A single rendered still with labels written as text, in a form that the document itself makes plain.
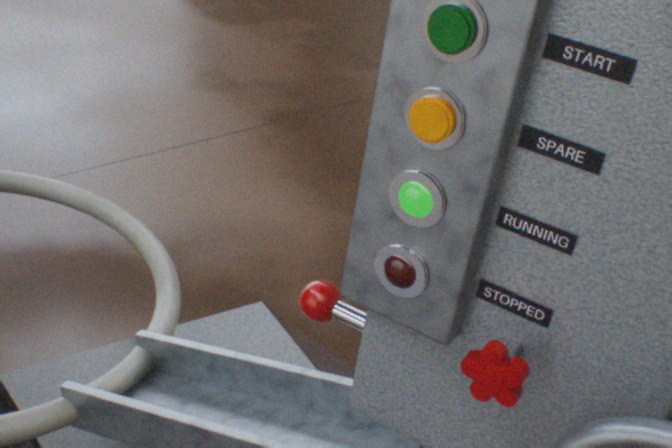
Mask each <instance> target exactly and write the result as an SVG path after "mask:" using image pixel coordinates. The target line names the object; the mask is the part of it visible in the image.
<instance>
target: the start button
mask: <svg viewBox="0 0 672 448"><path fill-rule="evenodd" d="M476 31H477V30H476V23H475V20H473V17H472V16H471V13H470V12H469V11H468V10H467V9H466V8H465V7H464V6H462V5H460V4H457V3H446V4H443V5H441V6H439V7H437V8H436V9H435V10H434V11H433V13H432V14H431V16H430V18H428V22H427V35H428V38H429V40H430V42H432V44H433V45H434V46H435V47H436V49H438V50H439V51H440V52H443V54H445V55H452V56H453V55H459V53H461V52H463V51H465V50H466V49H468V48H469V47H470V45H471V44H472V42H473V41H474V38H476Z"/></svg>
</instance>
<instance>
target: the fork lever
mask: <svg viewBox="0 0 672 448"><path fill-rule="evenodd" d="M136 338H137V342H138V346H140V347H143V348H145V349H146V350H147V351H148V353H149V354H150V356H151V357H152V360H153V367H152V369H151V370H150V371H149V372H148V374H147V375H146V376H145V377H144V378H143V379H142V380H141V381H140V382H138V383H137V384H136V385H134V386H133V387H132V388H131V389H130V390H129V391H128V392H127V393H126V394H125V395H123V396H119V395H116V394H112V393H109V392H105V391H101V390H98V389H94V388H91V387H87V386H83V384H81V385H80V383H76V382H73V381H66V382H65V383H64V384H63V385H61V386H60V389H61V393H62V396H63V398H65V399H67V400H68V401H69V403H70V404H72V405H73V406H74V407H75V409H76V411H77V414H78V420H77V423H75V424H72V425H70V426H71V427H74V428H77V429H80V430H84V431H87V432H90V433H94V434H97V435H100V436H103V437H106V438H110V439H113V440H116V441H119V442H122V443H125V444H129V445H132V446H135V447H138V448H423V447H422V446H420V445H418V443H416V442H415V441H413V440H411V439H409V438H407V437H404V436H402V435H400V434H398V433H397V432H395V431H393V430H391V429H389V428H387V427H385V425H382V424H381V423H379V422H377V421H375V420H373V419H371V418H369V417H367V416H366V415H364V414H362V413H359V412H357V411H356V410H355V408H354V406H353V405H352V404H351V401H350V393H351V388H352V382H353V379H351V378H347V377H343V376H338V375H333V374H329V373H325V372H320V371H316V370H312V369H307V368H303V367H298V366H294V365H290V364H285V362H284V363H280V361H276V360H272V359H268V358H262V357H258V356H254V355H250V354H245V353H241V352H236V351H232V350H227V349H223V348H219V347H214V346H210V345H205V344H201V343H197V342H192V341H187V340H183V339H179V338H175V337H169V336H165V335H161V334H157V333H151V332H147V330H145V331H140V332H139V333H137V334H136Z"/></svg>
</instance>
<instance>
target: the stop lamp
mask: <svg viewBox="0 0 672 448"><path fill-rule="evenodd" d="M383 270H384V275H385V277H387V279H388V280H389V281H390V282H391V283H392V284H393V285H395V286H397V287H399V288H408V287H410V286H413V284H414V283H415V281H416V276H417V274H416V270H415V267H414V265H413V264H411V262H410V261H409V260H408V259H406V258H405V257H402V256H399V255H393V256H391V257H389V258H388V259H387V260H385V262H384V267H383Z"/></svg>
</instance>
